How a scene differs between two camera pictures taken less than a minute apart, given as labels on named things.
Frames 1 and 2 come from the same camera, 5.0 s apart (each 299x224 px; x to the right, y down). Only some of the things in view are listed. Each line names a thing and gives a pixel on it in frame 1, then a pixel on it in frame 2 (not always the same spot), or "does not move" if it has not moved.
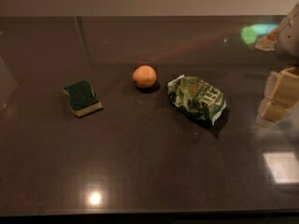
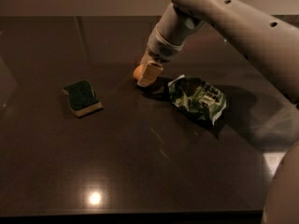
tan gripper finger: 283,86 → 164,43
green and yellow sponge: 82,98 does not move
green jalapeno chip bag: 195,96 does not move
